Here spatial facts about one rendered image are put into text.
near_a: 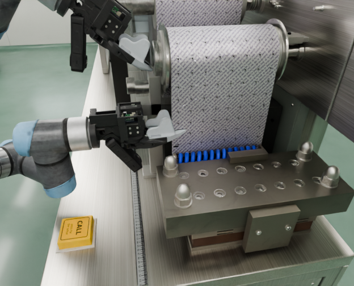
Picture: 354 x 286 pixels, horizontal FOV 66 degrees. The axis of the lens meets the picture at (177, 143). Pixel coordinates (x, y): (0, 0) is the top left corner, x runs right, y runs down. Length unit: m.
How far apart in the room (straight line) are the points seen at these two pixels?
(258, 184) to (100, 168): 0.48
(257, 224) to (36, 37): 6.16
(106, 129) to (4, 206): 1.76
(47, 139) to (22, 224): 1.53
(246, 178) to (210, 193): 0.10
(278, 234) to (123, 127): 0.39
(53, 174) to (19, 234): 1.42
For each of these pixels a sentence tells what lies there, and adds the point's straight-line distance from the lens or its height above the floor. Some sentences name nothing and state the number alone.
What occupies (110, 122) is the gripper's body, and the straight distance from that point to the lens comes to 0.60.
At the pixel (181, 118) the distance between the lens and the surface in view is 0.62.
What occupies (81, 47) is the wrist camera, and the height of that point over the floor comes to 1.28.
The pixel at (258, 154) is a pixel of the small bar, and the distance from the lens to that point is 0.67.
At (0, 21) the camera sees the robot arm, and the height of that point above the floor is 1.34.
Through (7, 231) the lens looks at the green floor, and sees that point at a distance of 2.12.
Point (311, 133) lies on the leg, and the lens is 1.00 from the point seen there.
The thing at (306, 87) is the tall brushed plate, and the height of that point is 1.18.
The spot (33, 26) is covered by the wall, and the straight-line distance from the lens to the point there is 6.43.
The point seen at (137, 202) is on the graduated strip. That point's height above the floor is 0.90.
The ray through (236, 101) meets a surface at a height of 1.16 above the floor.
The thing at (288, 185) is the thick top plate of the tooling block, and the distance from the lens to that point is 0.63.
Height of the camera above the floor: 1.43
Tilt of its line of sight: 33 degrees down
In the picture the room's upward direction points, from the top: straight up
